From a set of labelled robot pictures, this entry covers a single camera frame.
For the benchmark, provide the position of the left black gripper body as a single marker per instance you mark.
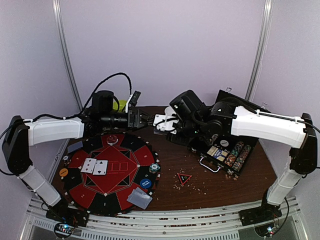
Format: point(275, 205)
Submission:
point(108, 119)

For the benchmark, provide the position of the single blue playing card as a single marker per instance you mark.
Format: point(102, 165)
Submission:
point(75, 146)

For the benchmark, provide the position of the three of diamonds card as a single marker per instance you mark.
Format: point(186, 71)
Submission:
point(88, 165)

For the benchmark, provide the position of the clubs face-up card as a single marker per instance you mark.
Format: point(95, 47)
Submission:
point(100, 168)

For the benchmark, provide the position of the small poker chip stack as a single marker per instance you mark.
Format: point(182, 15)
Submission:
point(66, 160)

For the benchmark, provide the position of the teal poker chip stack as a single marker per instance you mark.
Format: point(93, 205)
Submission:
point(154, 168)

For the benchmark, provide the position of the orange big blind button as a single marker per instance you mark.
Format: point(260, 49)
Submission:
point(63, 172)

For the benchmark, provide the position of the dealt blue card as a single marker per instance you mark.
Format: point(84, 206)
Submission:
point(138, 192)
point(139, 202)

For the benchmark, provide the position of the blue playing card deck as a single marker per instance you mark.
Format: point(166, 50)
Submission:
point(159, 132)

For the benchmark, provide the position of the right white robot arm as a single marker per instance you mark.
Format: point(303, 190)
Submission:
point(297, 132)

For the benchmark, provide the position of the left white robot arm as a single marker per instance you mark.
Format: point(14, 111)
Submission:
point(22, 137)

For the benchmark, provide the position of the right arm base board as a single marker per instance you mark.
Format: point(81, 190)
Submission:
point(262, 217)

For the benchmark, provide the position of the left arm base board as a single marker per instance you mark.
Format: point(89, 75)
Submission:
point(66, 227)

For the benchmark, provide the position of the clear dealer button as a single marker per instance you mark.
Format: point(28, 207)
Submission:
point(112, 140)

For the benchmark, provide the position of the green bowl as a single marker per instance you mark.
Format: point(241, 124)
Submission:
point(122, 105)

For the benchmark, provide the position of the white round button in case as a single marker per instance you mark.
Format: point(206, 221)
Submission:
point(224, 143)

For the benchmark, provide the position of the boxed card deck in case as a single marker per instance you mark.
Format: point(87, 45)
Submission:
point(217, 153)

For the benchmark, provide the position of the black poker chip case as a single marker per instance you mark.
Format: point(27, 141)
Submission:
point(200, 148)

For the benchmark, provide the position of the poker chip row two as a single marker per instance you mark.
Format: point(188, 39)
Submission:
point(240, 160)

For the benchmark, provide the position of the red black triangle token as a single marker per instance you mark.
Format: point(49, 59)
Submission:
point(183, 178)

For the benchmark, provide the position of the round red black poker mat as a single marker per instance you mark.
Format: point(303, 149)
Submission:
point(128, 163)

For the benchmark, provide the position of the blue small blind button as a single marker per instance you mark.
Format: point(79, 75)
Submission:
point(145, 183)

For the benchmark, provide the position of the chrome case handle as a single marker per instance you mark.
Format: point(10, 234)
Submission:
point(208, 165)

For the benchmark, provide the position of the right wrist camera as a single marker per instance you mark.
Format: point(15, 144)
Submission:
point(165, 123)

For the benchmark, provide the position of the aluminium front rail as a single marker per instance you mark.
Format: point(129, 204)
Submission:
point(217, 223)

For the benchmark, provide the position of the right aluminium post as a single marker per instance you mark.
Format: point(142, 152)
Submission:
point(261, 47)

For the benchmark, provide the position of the aluminium post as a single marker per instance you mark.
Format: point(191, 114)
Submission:
point(261, 47)
point(65, 53)

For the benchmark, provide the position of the left aluminium post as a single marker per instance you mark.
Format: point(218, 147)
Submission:
point(65, 53)

